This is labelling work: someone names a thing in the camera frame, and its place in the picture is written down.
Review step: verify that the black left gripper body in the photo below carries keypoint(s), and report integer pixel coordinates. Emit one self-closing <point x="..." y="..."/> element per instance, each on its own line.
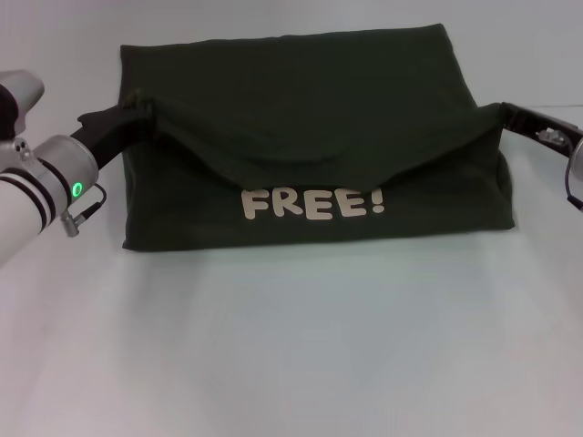
<point x="107" y="134"/>

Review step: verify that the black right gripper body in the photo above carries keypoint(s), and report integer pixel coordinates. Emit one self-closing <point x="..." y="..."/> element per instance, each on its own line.
<point x="537" y="125"/>

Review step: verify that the dark green shirt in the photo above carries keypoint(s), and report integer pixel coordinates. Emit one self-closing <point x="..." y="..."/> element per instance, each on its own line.
<point x="309" y="136"/>

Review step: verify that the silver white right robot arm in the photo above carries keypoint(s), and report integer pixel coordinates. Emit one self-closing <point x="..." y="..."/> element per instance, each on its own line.
<point x="577" y="159"/>

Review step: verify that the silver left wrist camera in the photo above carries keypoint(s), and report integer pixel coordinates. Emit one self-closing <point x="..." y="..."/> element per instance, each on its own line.
<point x="18" y="100"/>

